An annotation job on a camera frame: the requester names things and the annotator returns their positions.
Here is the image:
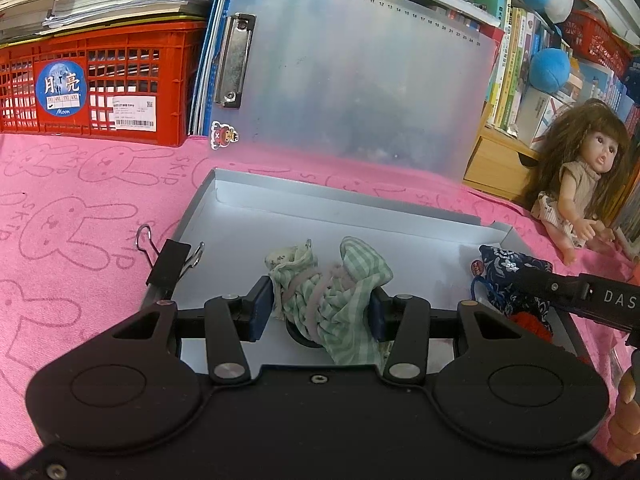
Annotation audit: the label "blue plastic folder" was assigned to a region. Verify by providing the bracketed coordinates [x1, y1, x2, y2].
[189, 0, 238, 137]

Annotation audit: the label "white cardboard box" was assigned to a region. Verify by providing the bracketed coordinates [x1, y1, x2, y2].
[142, 167, 593, 376]

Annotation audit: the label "translucent plastic clipboard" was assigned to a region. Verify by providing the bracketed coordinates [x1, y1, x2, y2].
[207, 0, 493, 183]

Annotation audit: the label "large blue white plush toy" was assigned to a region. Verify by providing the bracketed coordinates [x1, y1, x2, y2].
[505, 0, 576, 93]

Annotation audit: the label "red plastic basket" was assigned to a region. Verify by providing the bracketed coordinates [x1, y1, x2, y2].
[562, 7, 633, 78]

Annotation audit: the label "red knitted piece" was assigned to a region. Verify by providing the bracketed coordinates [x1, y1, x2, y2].
[507, 310, 555, 345]

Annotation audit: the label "black binder clip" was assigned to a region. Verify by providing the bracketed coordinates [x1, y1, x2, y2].
[134, 224, 206, 288]

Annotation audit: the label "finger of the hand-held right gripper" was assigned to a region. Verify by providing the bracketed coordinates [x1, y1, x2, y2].
[510, 269, 591, 313]

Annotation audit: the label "pink bunny-print blanket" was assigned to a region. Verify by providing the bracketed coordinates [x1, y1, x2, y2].
[0, 132, 640, 411]

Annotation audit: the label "green checked cloth pouch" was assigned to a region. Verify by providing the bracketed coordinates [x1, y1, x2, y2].
[264, 235, 396, 366]

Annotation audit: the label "wooden drawer organizer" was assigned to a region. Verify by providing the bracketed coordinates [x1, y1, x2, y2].
[462, 120, 546, 206]

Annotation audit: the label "person's right hand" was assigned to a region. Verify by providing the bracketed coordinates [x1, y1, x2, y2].
[606, 355, 640, 467]

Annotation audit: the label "long-haired baby doll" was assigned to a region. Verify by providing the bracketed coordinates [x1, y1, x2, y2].
[522, 100, 636, 266]

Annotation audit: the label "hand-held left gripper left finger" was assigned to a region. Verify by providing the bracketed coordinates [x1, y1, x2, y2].
[100, 276, 275, 386]

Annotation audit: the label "navy brocade drawstring pouch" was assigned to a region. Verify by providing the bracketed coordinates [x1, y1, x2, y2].
[470, 244, 555, 318]

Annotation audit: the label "row of upright books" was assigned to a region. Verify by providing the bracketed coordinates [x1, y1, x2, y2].
[482, 0, 640, 151]

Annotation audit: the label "red plastic crate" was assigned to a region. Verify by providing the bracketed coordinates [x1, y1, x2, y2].
[0, 19, 208, 148]

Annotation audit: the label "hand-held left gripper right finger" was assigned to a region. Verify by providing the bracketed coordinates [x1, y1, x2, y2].
[369, 287, 538, 386]

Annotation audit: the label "white printed carton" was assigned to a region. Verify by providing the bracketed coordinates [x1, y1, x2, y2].
[515, 85, 571, 148]

